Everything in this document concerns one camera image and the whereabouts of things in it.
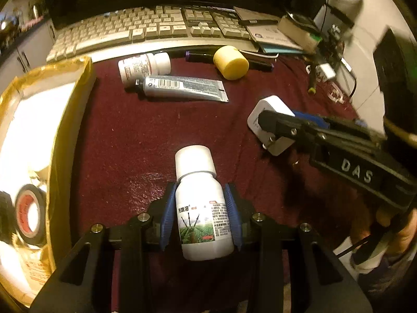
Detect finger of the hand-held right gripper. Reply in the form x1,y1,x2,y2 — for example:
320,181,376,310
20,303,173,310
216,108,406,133
291,109,329,133
258,110,329,152

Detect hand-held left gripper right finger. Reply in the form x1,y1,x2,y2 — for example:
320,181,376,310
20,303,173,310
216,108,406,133
223,183,373,313

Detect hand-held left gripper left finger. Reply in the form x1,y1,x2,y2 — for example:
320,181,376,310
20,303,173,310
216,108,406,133
29,181,178,313

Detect large white power adapter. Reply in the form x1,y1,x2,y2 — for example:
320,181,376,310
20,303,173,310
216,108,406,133
247,95,295,156

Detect white bottle green label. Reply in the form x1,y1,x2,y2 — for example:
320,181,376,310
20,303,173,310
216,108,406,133
175,145,235,261

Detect black marker purple cap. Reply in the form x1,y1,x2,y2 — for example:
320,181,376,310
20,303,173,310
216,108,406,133
185,50,219,62

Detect yellow cracker packet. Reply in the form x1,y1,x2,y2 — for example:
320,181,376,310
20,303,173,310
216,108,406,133
18,246,54,297

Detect black tape roll red core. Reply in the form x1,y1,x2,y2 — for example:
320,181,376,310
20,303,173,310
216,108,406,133
13,184,48,246

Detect cardboard box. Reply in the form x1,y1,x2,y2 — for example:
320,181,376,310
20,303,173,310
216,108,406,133
0,55,96,313

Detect person's right hand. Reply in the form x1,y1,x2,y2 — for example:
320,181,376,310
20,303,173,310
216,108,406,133
375,207,417,256

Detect black marker green cap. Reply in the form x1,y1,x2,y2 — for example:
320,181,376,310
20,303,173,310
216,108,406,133
308,63,318,96

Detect small white charger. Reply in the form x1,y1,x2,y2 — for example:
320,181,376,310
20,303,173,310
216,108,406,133
314,64,336,80

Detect black marker blue cap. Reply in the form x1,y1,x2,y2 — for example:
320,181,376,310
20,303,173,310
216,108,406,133
248,59,274,71

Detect maroon cloth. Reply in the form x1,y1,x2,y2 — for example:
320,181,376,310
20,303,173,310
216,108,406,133
70,50,388,313

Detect blue notebook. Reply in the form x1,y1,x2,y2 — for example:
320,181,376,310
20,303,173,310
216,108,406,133
261,47,308,56

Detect yellow cap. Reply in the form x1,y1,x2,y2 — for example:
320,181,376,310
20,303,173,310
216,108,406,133
213,46,250,81

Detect grey notebook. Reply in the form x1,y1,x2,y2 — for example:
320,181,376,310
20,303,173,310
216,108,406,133
245,23,305,52

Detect white green carton box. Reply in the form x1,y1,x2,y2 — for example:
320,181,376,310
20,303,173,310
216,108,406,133
278,16,323,53

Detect black computer mouse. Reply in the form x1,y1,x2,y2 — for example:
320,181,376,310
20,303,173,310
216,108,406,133
287,11,318,35

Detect silver tube black cap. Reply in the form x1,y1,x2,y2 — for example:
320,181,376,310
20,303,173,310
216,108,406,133
135,76,229,103

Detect white bottle red label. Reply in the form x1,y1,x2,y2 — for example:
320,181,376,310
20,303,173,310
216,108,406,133
118,52,171,87

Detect beige computer keyboard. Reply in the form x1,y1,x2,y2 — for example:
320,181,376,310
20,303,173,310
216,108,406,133
46,5,258,63

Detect white lower kitchen cabinets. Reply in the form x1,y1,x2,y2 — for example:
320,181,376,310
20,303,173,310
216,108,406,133
0,16,56,82

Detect black strap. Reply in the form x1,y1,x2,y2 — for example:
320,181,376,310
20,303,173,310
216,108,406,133
326,5,354,28

